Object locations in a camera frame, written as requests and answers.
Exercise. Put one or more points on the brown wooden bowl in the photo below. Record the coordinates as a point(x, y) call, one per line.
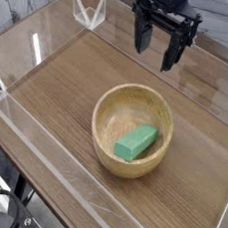
point(122, 109)

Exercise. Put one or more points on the clear acrylic tray walls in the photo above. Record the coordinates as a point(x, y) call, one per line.
point(55, 66)

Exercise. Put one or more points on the green rectangular block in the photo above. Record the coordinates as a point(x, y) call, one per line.
point(133, 143)

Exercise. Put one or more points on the black table leg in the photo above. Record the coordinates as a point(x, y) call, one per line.
point(20, 187)

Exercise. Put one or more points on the grey metal base plate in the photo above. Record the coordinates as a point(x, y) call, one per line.
point(26, 219)

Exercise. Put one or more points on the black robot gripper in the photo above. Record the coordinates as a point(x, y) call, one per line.
point(176, 17)

